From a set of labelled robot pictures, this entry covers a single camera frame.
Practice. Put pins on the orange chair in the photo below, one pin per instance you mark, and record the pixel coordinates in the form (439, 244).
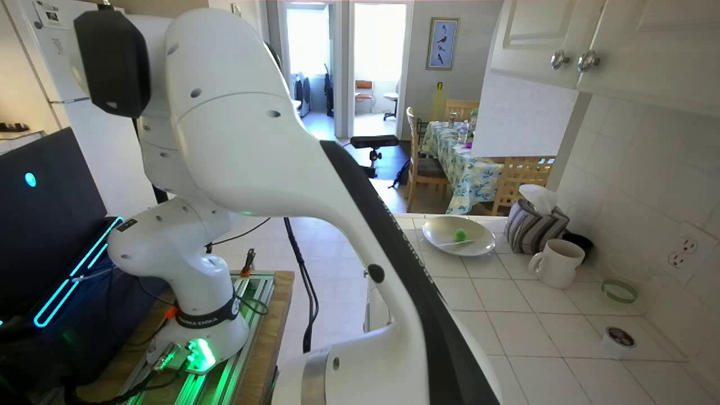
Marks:
(362, 92)

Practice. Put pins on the black rounded device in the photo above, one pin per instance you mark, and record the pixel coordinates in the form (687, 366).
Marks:
(113, 58)

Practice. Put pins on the white wall outlet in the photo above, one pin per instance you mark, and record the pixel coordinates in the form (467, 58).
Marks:
(682, 253)

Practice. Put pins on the white upper cabinet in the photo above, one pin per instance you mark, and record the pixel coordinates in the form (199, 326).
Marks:
(644, 37)

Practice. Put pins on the dark computer case cyan lights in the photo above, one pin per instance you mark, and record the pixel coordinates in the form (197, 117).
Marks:
(45, 233)

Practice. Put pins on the small white cup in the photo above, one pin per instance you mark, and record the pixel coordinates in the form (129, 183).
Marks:
(620, 341)

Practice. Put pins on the black stool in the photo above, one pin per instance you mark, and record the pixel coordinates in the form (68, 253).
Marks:
(374, 146)

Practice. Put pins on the white flower mug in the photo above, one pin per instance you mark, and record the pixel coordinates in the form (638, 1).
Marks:
(557, 263)

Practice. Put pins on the silver cabinet knob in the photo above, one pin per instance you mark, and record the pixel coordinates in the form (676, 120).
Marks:
(559, 58)
(588, 61)

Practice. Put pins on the striped cloth on rack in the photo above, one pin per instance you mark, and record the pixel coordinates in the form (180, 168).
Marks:
(534, 228)

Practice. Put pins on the metal base plate green light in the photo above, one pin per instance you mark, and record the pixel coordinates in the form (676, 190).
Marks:
(225, 373)

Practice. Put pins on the wooden dining chair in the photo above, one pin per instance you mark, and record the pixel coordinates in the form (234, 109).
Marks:
(520, 180)
(462, 110)
(419, 170)

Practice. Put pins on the yellow green tall item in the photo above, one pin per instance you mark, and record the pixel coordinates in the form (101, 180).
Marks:
(439, 102)

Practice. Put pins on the framed blue wall picture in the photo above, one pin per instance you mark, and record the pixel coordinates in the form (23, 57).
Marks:
(442, 44)

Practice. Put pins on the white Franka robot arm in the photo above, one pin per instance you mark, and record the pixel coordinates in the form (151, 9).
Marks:
(239, 143)

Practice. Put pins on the wooden board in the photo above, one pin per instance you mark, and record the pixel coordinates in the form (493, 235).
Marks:
(273, 328)

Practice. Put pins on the dining table floral cloth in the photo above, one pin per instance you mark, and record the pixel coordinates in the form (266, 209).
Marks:
(462, 164)

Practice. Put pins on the white round plate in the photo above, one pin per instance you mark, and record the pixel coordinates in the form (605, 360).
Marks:
(473, 238)

